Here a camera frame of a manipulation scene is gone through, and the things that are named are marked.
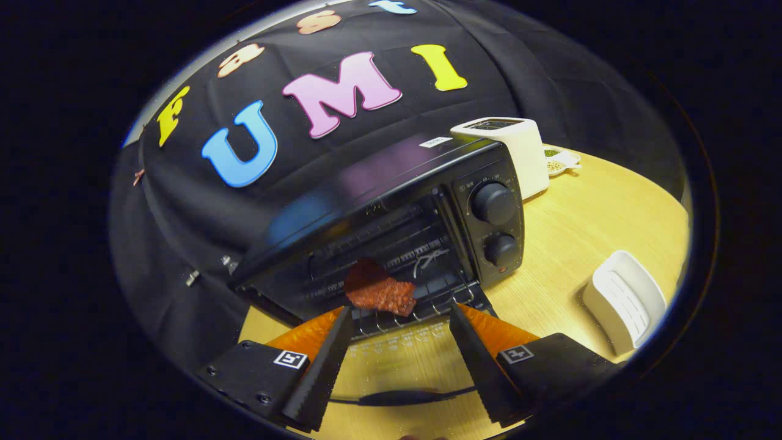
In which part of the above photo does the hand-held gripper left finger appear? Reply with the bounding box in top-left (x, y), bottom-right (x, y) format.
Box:
top-left (195, 306), bottom-right (356, 433)

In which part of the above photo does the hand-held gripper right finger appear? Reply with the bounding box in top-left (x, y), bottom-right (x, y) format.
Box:
top-left (449, 301), bottom-right (627, 428)

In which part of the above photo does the red meat slice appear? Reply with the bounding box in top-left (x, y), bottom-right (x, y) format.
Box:
top-left (344, 258), bottom-right (417, 317)

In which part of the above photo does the black toaster oven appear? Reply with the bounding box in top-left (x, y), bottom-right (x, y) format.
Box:
top-left (227, 136), bottom-right (526, 409)

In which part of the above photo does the white bread toaster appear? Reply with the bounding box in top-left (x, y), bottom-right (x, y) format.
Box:
top-left (450, 117), bottom-right (550, 201)

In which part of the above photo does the white rectangular plate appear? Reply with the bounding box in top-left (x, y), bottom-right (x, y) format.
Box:
top-left (582, 249), bottom-right (668, 357)

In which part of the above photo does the white divided dish with beans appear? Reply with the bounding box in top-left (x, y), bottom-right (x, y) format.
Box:
top-left (543, 147), bottom-right (582, 178)

